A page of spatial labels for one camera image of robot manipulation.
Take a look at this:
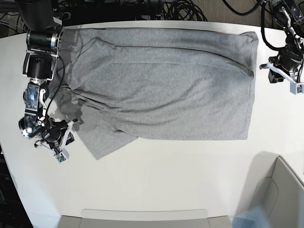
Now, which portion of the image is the grey bin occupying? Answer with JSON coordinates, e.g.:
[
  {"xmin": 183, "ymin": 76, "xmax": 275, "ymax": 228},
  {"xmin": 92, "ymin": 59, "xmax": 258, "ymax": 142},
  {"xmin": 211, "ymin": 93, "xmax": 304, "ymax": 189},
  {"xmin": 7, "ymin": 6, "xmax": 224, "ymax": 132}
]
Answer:
[
  {"xmin": 58, "ymin": 209, "xmax": 232, "ymax": 228},
  {"xmin": 249, "ymin": 156, "xmax": 304, "ymax": 228}
]

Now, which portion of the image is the grey T-shirt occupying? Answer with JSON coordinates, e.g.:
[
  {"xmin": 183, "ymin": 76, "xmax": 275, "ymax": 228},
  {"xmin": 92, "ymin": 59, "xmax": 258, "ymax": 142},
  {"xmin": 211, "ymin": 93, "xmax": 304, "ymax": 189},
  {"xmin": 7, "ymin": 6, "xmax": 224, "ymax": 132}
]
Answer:
[{"xmin": 50, "ymin": 28, "xmax": 258, "ymax": 159}]

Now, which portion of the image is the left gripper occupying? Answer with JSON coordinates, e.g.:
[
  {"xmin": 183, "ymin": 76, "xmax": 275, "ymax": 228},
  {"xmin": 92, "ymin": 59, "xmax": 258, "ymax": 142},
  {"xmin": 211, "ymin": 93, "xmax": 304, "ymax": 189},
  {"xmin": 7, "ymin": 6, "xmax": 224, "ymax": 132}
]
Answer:
[{"xmin": 268, "ymin": 48, "xmax": 303, "ymax": 83}]

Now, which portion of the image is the black cable bundle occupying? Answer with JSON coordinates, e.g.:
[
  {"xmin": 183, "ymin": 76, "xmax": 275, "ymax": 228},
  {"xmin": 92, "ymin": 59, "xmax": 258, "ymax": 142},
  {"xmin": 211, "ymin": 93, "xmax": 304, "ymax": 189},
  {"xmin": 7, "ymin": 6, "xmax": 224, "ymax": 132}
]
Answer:
[{"xmin": 162, "ymin": 0, "xmax": 209, "ymax": 22}]

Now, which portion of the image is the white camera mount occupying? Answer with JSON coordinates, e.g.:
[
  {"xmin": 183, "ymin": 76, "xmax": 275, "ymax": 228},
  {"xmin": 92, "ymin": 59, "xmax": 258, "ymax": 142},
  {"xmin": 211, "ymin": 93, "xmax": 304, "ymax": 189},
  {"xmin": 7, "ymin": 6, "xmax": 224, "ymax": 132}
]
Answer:
[
  {"xmin": 259, "ymin": 62, "xmax": 304, "ymax": 95},
  {"xmin": 34, "ymin": 120, "xmax": 78, "ymax": 164}
]

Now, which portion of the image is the grey bin bottom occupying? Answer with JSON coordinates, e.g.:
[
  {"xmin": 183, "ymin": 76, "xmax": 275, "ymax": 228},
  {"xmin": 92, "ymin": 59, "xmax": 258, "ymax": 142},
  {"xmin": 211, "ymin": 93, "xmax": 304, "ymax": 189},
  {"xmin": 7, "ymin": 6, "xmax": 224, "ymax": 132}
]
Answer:
[{"xmin": 58, "ymin": 209, "xmax": 232, "ymax": 228}]

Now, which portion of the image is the grey bin right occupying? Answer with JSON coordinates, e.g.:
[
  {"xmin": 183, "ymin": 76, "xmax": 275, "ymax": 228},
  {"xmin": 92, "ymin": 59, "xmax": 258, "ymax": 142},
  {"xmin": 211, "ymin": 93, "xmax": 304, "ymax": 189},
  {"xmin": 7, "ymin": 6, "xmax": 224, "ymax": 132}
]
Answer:
[{"xmin": 249, "ymin": 156, "xmax": 304, "ymax": 228}]

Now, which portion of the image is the blue translucent sheet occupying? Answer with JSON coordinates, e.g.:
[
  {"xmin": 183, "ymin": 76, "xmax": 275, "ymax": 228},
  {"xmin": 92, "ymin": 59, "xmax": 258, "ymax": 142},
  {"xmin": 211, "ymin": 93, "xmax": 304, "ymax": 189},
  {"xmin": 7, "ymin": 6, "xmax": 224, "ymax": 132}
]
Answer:
[{"xmin": 230, "ymin": 206, "xmax": 270, "ymax": 228}]

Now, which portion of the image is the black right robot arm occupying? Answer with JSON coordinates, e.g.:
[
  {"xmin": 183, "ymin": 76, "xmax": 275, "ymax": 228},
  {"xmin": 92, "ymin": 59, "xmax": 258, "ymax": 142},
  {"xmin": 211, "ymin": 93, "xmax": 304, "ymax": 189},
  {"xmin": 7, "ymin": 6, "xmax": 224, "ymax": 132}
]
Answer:
[{"xmin": 16, "ymin": 0, "xmax": 74, "ymax": 154}]

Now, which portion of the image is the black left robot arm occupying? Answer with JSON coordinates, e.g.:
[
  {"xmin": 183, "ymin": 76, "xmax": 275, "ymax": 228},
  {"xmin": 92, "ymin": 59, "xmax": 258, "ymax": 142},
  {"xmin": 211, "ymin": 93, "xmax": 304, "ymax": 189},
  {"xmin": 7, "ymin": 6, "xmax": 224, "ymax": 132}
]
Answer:
[{"xmin": 260, "ymin": 0, "xmax": 304, "ymax": 84}]

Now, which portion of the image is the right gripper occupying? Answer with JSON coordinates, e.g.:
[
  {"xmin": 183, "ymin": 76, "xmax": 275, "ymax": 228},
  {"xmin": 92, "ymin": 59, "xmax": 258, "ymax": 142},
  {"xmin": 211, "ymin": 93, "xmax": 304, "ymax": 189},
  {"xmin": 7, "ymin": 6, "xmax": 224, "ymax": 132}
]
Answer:
[{"xmin": 41, "ymin": 120, "xmax": 74, "ymax": 149}]

